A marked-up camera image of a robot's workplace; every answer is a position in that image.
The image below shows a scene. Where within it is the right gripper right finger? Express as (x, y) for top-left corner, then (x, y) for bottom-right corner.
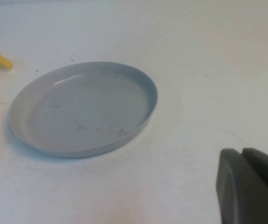
(242, 147), (268, 194)

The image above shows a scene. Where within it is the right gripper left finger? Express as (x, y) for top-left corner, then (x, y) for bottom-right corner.
(215, 148), (268, 224)

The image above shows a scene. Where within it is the grey-blue round plate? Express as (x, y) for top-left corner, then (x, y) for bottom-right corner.
(9, 61), (159, 158)

